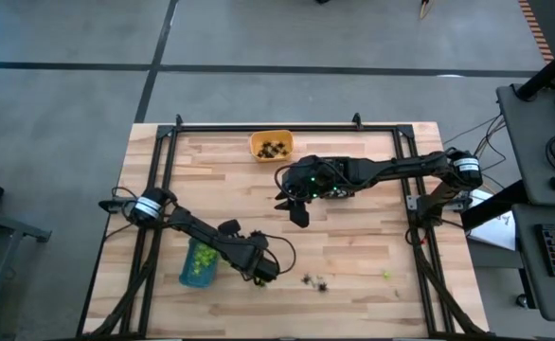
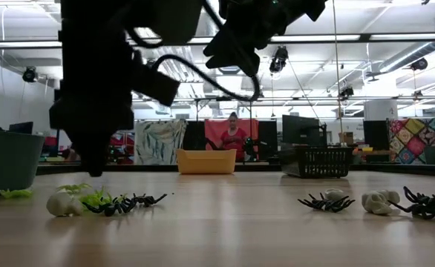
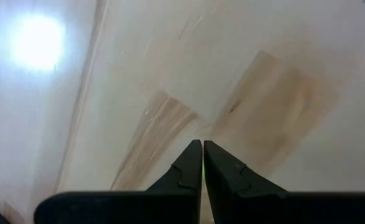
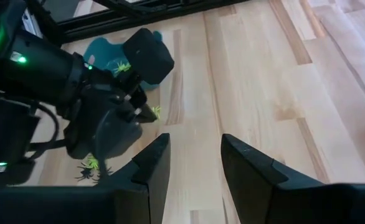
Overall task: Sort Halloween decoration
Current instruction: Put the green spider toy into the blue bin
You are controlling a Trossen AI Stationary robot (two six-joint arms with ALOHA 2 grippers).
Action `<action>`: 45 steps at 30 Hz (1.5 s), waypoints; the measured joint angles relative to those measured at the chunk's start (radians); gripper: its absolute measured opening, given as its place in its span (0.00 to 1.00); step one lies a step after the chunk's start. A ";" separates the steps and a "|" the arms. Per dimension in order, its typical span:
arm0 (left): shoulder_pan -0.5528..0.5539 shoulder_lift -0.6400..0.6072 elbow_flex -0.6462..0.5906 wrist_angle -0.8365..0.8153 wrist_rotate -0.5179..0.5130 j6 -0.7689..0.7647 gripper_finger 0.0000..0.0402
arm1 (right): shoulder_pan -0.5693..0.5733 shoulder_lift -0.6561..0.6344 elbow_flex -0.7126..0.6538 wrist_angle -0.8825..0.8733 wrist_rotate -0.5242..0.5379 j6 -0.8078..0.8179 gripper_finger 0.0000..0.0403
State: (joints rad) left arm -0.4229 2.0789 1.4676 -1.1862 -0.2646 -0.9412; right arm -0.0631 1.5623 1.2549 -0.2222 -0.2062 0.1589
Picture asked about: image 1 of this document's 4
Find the grey metal stand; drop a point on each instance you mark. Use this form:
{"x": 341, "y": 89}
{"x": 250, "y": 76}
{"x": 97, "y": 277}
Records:
{"x": 7, "y": 227}

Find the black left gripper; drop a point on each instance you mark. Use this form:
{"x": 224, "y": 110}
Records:
{"x": 249, "y": 253}

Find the green plastic spider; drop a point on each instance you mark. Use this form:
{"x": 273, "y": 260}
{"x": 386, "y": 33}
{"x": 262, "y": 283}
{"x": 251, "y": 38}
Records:
{"x": 256, "y": 283}
{"x": 386, "y": 274}
{"x": 209, "y": 258}
{"x": 206, "y": 250}
{"x": 204, "y": 266}
{"x": 197, "y": 253}
{"x": 202, "y": 259}
{"x": 195, "y": 266}
{"x": 196, "y": 273}

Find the black caster wheel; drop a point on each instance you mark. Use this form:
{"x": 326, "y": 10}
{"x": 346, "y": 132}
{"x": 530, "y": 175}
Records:
{"x": 522, "y": 300}

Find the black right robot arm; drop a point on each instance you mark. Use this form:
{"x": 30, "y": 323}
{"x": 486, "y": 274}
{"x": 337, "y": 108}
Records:
{"x": 400, "y": 168}

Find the grey desk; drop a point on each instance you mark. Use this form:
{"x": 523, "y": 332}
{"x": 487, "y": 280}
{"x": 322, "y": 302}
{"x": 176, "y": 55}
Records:
{"x": 528, "y": 284}
{"x": 528, "y": 142}

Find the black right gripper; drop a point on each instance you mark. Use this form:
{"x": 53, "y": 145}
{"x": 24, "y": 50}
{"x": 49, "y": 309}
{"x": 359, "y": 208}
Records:
{"x": 320, "y": 177}

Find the black frame clamp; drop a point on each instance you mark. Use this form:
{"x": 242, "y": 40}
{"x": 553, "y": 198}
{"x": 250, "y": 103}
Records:
{"x": 178, "y": 119}
{"x": 356, "y": 120}

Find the silver metal bracket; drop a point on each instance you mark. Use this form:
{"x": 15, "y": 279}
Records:
{"x": 412, "y": 202}

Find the yellow plastic bin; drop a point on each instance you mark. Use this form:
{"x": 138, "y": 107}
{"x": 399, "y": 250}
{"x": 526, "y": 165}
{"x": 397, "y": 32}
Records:
{"x": 272, "y": 136}

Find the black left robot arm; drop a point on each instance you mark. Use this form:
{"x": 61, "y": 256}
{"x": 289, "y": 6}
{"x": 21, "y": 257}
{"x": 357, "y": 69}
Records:
{"x": 197, "y": 229}

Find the teal plastic bin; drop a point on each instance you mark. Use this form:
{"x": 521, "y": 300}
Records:
{"x": 187, "y": 279}

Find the yellow pointed object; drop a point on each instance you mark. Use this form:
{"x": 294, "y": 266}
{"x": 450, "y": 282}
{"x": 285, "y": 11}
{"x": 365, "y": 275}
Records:
{"x": 423, "y": 8}

